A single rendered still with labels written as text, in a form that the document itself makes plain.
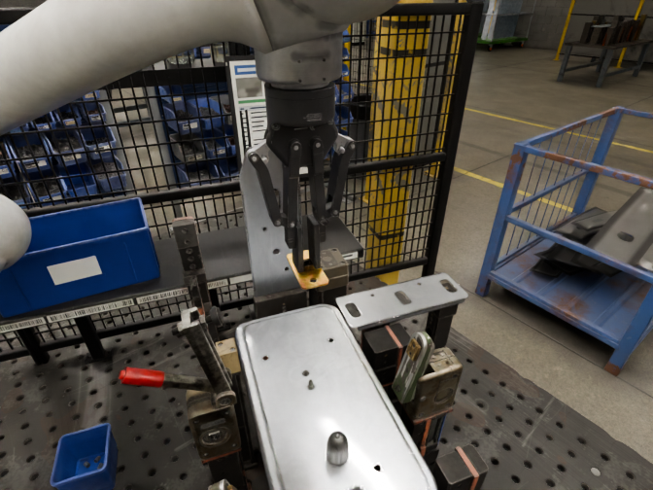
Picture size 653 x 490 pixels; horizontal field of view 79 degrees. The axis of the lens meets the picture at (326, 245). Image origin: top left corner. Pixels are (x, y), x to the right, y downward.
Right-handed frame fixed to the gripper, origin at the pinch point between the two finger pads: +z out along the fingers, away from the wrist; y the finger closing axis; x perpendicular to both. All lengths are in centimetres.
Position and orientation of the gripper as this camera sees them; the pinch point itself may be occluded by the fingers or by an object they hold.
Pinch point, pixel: (305, 243)
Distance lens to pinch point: 52.7
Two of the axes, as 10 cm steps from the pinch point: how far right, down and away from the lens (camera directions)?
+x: -3.5, -5.1, 7.9
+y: 9.4, -1.9, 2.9
